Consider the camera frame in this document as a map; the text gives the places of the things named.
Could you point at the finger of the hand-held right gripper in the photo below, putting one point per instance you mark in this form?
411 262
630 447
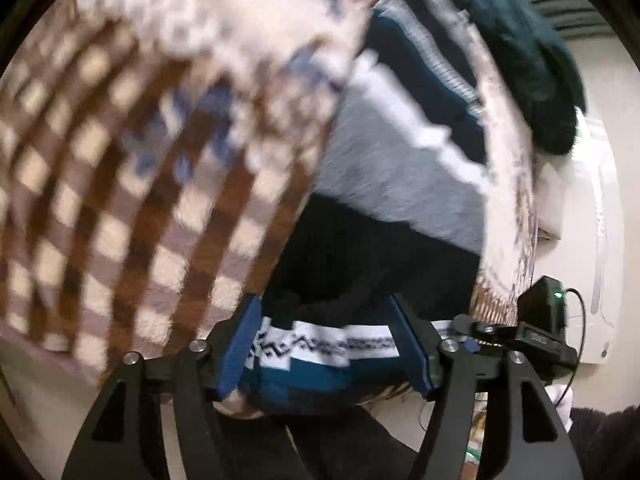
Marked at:
487 337

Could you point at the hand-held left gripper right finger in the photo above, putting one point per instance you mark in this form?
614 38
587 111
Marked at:
412 345

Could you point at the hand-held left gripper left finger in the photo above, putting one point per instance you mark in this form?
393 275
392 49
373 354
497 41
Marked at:
240 355

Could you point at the striped knit sweater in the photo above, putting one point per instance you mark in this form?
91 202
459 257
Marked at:
390 200

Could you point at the person's right forearm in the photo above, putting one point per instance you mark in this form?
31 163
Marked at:
607 445

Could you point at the white headboard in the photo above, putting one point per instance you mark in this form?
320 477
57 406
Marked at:
595 210

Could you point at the floral checked blanket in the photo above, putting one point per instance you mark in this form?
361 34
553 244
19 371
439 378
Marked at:
150 160

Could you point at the teal plush quilt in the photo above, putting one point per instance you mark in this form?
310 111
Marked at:
520 50

